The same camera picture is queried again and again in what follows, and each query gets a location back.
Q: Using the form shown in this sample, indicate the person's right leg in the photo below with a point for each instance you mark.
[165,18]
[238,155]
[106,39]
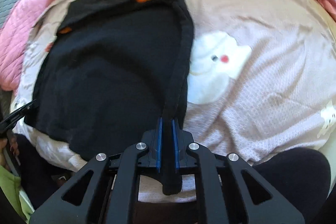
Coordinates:
[288,176]

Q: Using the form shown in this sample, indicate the printed beige quilt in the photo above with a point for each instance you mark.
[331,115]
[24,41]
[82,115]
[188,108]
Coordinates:
[262,82]

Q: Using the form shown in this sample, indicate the lime green cloth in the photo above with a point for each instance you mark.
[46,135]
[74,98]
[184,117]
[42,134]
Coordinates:
[10,187]

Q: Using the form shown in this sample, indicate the black sweater with orange cuffs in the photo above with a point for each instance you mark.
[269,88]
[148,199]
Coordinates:
[105,69]

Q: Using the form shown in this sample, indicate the person's left hand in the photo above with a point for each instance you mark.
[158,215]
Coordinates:
[10,148]

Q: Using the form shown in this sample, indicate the pale yellow bed sheet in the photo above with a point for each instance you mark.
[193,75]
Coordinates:
[331,29]

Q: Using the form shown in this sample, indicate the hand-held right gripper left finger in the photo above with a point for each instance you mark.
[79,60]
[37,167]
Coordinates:
[158,145]

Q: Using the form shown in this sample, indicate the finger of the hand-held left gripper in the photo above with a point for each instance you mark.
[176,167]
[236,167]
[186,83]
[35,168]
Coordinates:
[18,115]

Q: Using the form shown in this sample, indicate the pink quilted blanket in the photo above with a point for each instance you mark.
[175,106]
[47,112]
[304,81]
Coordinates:
[15,43]

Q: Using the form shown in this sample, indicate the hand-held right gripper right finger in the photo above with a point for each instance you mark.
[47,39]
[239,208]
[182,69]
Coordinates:
[175,145]

